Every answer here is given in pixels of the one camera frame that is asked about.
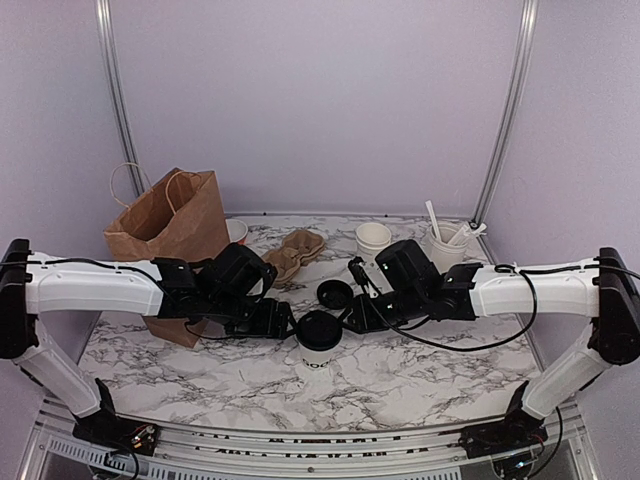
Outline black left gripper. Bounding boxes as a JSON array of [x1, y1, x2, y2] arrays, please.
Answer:
[[206, 291, 300, 341]]

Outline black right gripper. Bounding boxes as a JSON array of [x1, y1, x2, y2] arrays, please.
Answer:
[[337, 286, 428, 336]]

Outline black cup lid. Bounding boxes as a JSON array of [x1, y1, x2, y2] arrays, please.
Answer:
[[295, 310, 343, 352]]

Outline white paper coffee cup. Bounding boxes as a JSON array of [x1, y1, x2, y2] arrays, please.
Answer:
[[299, 344, 336, 371]]

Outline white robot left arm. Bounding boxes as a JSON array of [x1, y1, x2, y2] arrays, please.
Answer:
[[1, 239, 295, 454]]

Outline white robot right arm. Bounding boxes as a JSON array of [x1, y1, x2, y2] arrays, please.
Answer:
[[346, 240, 639, 448]]

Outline stacked cardboard cup carriers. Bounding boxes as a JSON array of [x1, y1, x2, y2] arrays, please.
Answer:
[[262, 229, 326, 288]]

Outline stack of white paper cups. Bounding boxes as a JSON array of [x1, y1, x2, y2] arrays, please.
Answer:
[[355, 222, 392, 256]]

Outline orange white bowl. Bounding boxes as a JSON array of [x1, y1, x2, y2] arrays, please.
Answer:
[[226, 218, 249, 245]]

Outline white wrapped straw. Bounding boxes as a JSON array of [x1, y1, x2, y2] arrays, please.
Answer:
[[425, 200, 442, 242]]

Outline white wrapped utensil packet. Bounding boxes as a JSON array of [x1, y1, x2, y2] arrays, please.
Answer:
[[448, 223, 487, 247]]

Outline brown paper bag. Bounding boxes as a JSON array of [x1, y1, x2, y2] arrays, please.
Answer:
[[103, 163, 238, 349]]

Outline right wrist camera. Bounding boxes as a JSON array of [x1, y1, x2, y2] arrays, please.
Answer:
[[348, 256, 371, 295]]

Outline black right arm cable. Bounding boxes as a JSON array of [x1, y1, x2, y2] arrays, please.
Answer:
[[389, 264, 640, 349]]

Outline aluminium front rail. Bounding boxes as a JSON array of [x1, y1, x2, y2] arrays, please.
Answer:
[[18, 398, 601, 479]]

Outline left aluminium frame post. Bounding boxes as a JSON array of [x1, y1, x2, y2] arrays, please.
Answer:
[[95, 0, 145, 197]]

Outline aluminium frame post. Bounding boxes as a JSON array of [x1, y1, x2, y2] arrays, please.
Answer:
[[470, 0, 539, 225], [95, 0, 145, 197]]

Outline right aluminium frame post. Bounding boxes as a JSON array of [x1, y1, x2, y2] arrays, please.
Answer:
[[470, 0, 539, 225]]

